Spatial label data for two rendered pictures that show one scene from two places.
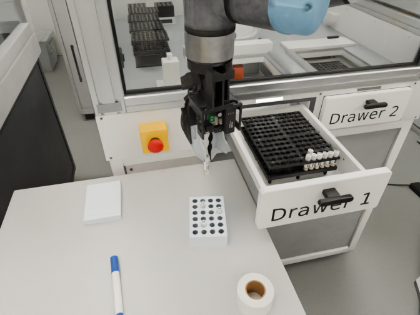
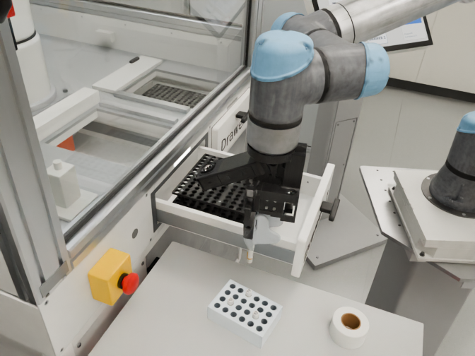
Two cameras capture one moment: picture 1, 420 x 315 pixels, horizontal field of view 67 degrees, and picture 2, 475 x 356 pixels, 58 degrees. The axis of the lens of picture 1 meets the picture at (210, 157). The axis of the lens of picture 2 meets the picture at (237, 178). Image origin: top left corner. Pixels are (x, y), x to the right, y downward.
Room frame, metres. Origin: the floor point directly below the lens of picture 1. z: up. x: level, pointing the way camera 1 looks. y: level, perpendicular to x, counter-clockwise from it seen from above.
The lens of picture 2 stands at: (0.24, 0.48, 1.50)
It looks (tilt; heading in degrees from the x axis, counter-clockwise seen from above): 36 degrees down; 302
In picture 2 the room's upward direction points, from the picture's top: 4 degrees clockwise
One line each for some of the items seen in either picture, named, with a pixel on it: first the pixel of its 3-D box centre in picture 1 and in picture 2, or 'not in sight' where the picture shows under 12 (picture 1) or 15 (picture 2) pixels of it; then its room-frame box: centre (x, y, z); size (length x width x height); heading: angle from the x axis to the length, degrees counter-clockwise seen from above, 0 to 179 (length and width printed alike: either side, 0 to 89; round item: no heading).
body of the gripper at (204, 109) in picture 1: (211, 95); (272, 177); (0.48, 0.00, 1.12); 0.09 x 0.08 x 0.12; 24
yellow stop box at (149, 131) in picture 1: (154, 137); (112, 277); (0.70, 0.15, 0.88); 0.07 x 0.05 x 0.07; 103
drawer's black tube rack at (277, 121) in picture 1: (284, 145); (231, 193); (0.67, -0.20, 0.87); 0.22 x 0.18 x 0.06; 13
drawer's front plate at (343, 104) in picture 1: (364, 109); (234, 123); (0.86, -0.48, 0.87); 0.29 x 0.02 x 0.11; 103
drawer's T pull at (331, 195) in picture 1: (332, 195); (329, 208); (0.45, -0.25, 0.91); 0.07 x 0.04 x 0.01; 103
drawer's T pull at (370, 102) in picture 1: (372, 104); (242, 115); (0.84, -0.48, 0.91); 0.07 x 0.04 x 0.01; 103
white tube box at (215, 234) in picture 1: (207, 220); (244, 312); (0.50, 0.01, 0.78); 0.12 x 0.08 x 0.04; 3
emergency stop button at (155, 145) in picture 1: (155, 145); (128, 282); (0.67, 0.14, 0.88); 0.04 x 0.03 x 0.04; 103
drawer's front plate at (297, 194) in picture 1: (322, 197); (314, 215); (0.48, -0.24, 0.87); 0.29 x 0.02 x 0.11; 103
